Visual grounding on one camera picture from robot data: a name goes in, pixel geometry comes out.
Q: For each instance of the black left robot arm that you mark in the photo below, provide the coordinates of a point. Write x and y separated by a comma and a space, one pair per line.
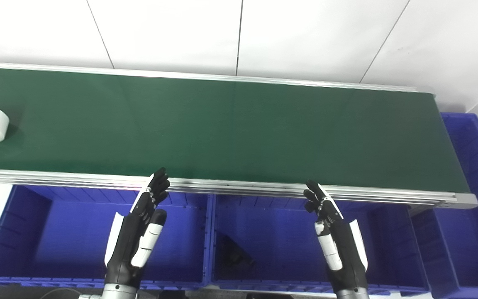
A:
118, 292

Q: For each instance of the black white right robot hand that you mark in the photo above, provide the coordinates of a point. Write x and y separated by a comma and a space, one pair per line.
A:
347, 249

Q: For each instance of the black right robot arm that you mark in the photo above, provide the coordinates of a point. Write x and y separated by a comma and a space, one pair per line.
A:
352, 294

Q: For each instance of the black part in bin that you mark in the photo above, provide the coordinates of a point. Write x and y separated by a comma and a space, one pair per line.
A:
232, 253

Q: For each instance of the green conveyor belt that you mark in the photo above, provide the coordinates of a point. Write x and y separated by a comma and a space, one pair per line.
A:
239, 187
230, 133

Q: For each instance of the blue plastic bin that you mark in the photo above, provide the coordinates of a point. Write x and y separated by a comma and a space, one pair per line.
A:
69, 236
280, 232
471, 232

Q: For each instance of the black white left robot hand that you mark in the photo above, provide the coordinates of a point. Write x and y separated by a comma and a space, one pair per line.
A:
128, 245

